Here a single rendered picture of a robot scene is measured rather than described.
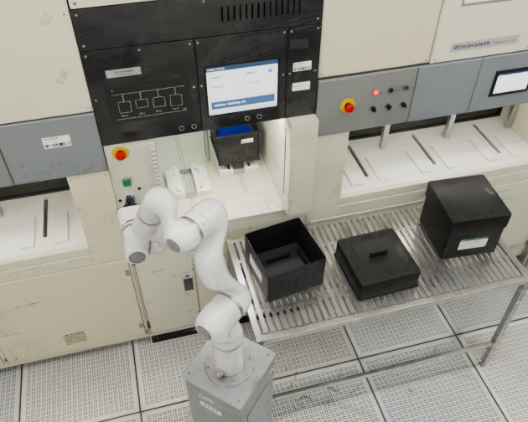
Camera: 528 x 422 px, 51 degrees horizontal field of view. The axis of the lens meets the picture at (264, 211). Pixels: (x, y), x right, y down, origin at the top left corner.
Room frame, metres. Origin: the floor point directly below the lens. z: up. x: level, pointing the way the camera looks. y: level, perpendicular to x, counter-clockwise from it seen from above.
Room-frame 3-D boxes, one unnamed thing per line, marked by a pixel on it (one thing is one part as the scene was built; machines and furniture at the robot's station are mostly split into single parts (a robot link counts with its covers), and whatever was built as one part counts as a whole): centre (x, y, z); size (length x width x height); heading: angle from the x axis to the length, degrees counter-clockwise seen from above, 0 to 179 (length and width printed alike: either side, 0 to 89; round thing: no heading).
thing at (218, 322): (1.15, 0.15, 1.07); 0.19 x 0.12 x 0.24; 145
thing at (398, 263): (1.66, -0.51, 0.83); 0.29 x 0.29 x 0.13; 17
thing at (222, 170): (2.32, 0.16, 0.89); 0.22 x 0.21 x 0.04; 15
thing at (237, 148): (2.32, 0.15, 1.06); 0.24 x 0.20 x 0.32; 106
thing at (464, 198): (1.89, -0.94, 0.89); 0.29 x 0.29 x 0.25; 11
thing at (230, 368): (1.17, 0.14, 0.85); 0.19 x 0.19 x 0.18
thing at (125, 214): (1.55, 0.52, 1.20); 0.11 x 0.10 x 0.07; 15
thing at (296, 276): (1.65, -0.09, 0.85); 0.28 x 0.28 x 0.17; 24
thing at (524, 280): (1.73, -0.52, 0.38); 1.30 x 0.60 x 0.76; 105
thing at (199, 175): (2.13, 0.38, 0.89); 0.22 x 0.21 x 0.04; 15
